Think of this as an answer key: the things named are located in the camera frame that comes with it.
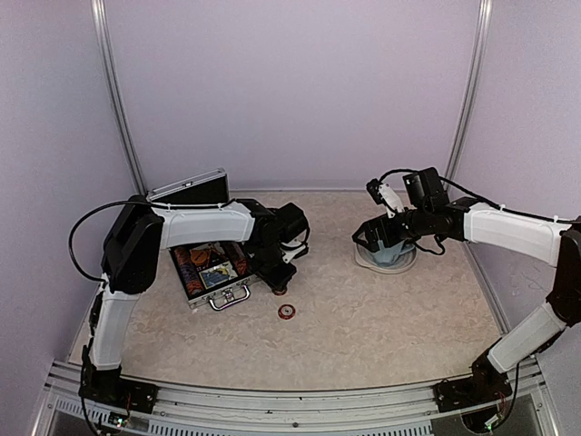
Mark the red card deck in case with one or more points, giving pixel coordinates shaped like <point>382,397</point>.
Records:
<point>205,246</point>

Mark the blue playing card deck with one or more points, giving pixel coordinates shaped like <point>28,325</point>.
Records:
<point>217,275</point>

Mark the chip row in case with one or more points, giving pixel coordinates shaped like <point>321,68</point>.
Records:
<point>189,276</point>
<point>239,259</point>

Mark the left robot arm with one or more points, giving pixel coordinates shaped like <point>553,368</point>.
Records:
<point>130,256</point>

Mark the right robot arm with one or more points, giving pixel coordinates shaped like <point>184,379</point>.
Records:
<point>543,253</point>

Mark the chip row left in case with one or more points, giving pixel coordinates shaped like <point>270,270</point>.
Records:
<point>189,276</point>

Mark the orange round button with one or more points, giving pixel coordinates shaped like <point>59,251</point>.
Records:
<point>199,257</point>

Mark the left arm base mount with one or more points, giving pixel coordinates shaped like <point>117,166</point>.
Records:
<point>121,393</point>

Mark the triangular all-in button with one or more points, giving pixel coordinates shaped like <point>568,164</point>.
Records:
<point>213,257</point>

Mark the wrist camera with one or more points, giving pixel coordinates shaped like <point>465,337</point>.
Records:
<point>382,194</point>
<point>289,253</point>

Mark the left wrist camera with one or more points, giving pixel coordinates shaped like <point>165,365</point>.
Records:
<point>289,253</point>

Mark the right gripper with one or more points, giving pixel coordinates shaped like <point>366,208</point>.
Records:
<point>390,239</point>

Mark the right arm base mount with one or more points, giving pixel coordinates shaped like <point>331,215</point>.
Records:
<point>470,391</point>

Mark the left aluminium corner post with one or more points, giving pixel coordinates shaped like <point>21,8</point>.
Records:
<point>104,41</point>

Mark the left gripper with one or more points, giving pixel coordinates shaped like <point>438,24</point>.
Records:
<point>278,282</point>

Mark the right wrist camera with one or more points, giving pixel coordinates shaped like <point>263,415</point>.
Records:
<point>382,194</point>

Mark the right aluminium corner post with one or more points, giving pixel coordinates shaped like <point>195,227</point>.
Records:
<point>471,89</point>

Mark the aluminium corner post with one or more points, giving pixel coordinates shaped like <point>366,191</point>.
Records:
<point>104,41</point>
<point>471,89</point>

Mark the chip row right in case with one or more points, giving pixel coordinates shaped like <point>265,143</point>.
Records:
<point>239,259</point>

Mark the aluminium poker case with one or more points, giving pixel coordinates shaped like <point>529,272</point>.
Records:
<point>202,232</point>

